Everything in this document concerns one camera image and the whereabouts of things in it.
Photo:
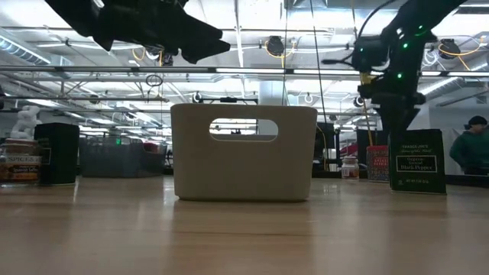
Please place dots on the dark grey plastic bin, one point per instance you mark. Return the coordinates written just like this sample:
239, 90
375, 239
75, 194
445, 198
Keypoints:
114, 160

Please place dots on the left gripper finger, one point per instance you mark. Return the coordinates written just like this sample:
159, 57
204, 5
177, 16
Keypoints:
206, 47
195, 30

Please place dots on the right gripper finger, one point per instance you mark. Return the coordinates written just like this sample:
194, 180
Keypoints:
389, 116
405, 116

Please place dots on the white plastic bin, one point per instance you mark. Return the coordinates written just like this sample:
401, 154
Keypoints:
198, 160

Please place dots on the person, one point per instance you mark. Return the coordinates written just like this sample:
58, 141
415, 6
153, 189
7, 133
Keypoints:
471, 151

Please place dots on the red-lid spice tin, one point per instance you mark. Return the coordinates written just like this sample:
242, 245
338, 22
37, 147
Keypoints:
377, 164

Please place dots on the black pepper tin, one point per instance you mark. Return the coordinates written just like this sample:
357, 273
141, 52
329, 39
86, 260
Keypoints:
417, 164
57, 153

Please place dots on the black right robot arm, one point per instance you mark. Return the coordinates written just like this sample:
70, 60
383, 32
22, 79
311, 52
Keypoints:
416, 23

